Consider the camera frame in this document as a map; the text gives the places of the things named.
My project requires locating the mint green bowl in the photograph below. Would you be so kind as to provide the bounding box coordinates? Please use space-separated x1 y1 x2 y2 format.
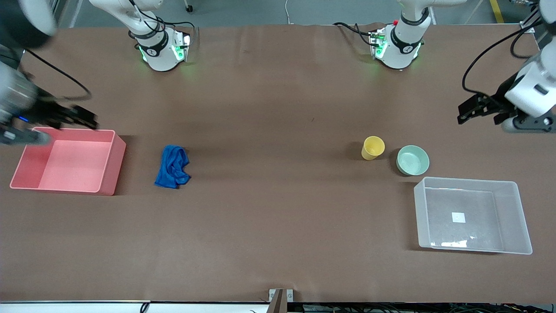
396 145 430 176

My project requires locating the blue cloth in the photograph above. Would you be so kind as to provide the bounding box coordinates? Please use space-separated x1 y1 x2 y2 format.
154 145 192 189

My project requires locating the yellow plastic cup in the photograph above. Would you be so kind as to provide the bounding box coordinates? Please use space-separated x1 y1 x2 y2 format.
361 136 386 161

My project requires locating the green-lit left base control box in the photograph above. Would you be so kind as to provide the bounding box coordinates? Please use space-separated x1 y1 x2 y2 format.
368 28 388 60

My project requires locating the green-lit base control box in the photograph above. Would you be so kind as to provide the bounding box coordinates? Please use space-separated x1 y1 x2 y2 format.
171 30 192 63
368 28 388 60

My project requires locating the green-lit right base control box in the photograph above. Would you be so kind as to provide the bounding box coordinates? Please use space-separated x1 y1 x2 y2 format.
171 30 192 63

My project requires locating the pink plastic bin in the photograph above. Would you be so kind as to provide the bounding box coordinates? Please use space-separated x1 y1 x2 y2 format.
10 127 127 196

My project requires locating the clear plastic bin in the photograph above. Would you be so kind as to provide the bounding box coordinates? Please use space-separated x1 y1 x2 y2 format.
414 176 533 255

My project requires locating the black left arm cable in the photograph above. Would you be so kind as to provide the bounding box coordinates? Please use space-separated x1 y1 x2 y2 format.
462 20 546 97

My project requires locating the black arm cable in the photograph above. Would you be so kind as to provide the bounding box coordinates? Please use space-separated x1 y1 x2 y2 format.
462 20 546 97
23 49 92 101

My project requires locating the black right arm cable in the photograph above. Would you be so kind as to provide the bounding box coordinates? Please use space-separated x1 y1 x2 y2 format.
23 49 92 101

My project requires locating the aluminium frame post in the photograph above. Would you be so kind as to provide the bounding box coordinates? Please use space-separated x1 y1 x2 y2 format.
519 7 543 34
51 0 83 27

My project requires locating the black left base cable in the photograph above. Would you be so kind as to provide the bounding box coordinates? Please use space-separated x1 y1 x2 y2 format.
333 22 375 46

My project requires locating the metal table bracket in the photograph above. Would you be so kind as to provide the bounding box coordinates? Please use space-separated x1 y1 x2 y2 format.
268 289 294 313

